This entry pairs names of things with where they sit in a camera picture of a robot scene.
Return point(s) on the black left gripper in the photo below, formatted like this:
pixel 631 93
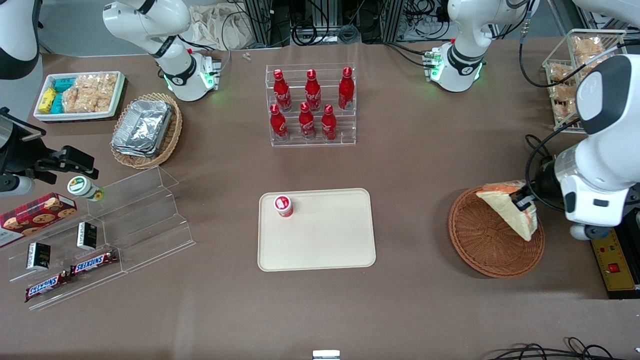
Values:
pixel 546 184

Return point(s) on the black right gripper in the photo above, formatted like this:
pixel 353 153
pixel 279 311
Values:
pixel 16 152

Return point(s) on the triangular sandwich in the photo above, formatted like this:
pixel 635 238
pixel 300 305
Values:
pixel 505 207

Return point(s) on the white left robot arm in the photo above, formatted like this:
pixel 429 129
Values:
pixel 605 150

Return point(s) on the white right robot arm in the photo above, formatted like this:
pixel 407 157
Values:
pixel 160 25

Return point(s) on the white rectangular snack tray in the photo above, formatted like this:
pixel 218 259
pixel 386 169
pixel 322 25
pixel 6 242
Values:
pixel 75 116

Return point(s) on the brown wicker basket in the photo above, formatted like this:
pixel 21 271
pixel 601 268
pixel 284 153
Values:
pixel 480 245

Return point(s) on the light wicker oval basket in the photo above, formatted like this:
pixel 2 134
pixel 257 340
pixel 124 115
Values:
pixel 172 135

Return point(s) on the beige plastic tray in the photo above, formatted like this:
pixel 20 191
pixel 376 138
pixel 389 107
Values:
pixel 325 240

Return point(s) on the green lid white cup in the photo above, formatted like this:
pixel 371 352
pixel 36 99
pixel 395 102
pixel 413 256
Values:
pixel 80 186

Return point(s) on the red tartan cookie box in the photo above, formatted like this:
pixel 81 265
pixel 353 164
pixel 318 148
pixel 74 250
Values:
pixel 35 215

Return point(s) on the teal snack pack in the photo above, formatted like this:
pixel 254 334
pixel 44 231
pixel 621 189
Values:
pixel 64 84
pixel 57 104

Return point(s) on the rice cracker bag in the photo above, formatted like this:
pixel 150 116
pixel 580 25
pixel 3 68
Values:
pixel 586 60
pixel 72 100
pixel 100 90
pixel 566 111
pixel 561 73
pixel 587 45
pixel 562 92

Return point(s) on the yellow snack pack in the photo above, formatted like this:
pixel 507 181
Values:
pixel 47 100

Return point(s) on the small black box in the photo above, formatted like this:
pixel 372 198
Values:
pixel 38 256
pixel 86 236

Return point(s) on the silver foil container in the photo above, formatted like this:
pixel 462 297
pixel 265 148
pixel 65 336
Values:
pixel 142 127

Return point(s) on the clear acrylic stepped shelf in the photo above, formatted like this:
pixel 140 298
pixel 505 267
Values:
pixel 145 220

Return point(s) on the snickers chocolate bar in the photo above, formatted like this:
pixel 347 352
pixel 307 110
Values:
pixel 47 286
pixel 94 262

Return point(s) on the yellow emergency stop control box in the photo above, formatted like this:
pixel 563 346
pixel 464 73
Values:
pixel 617 265

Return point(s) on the clear acrylic bottle rack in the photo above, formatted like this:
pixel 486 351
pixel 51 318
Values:
pixel 345 127

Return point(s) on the beige cloth bag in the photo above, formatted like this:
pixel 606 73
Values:
pixel 215 27

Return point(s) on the red cola bottle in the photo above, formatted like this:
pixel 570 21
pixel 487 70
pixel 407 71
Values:
pixel 313 92
pixel 278 124
pixel 328 124
pixel 306 122
pixel 346 90
pixel 282 92

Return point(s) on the red lid yogurt cup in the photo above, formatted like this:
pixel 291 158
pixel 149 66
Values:
pixel 283 205

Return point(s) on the white clip at table edge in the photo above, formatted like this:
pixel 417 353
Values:
pixel 326 355

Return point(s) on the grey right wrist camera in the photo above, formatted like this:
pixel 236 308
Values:
pixel 15 185

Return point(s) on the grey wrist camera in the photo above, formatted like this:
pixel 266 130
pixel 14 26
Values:
pixel 587 233
pixel 15 185

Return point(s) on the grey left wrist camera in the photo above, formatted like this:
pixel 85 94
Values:
pixel 587 233

